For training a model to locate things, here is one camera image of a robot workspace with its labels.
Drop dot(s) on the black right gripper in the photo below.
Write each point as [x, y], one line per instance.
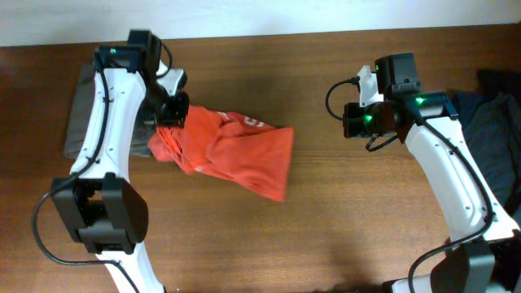
[353, 127]

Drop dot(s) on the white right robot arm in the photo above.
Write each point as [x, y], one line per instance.
[483, 251]

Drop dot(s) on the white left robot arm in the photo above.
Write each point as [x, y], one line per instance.
[97, 204]

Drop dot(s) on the folded grey pants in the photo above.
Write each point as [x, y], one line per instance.
[82, 104]

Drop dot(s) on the orange t-shirt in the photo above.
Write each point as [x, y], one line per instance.
[230, 146]

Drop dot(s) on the dark blue clothes pile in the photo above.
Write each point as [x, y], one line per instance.
[490, 119]

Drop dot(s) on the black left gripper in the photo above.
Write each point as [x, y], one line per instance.
[178, 118]

